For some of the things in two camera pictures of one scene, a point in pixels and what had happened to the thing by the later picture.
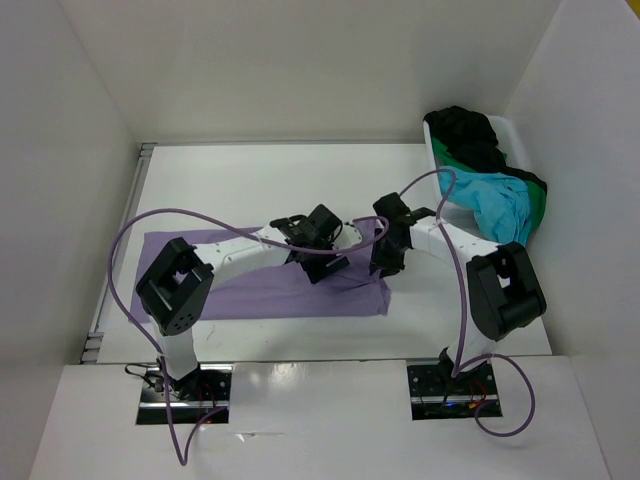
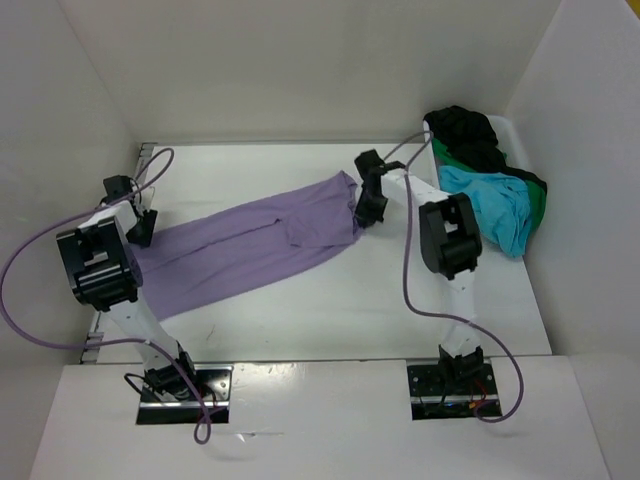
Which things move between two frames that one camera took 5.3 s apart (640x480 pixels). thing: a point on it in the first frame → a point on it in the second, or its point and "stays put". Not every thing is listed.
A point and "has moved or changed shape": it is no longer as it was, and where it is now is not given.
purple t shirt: x=350 y=288 has moved or changed shape
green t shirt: x=537 y=192 stays put
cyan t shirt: x=500 y=203 stays put
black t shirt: x=472 y=138 stays put
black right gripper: x=390 y=266 → x=365 y=217
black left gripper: x=320 y=271 → x=144 y=236
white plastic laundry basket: x=516 y=157 stays put
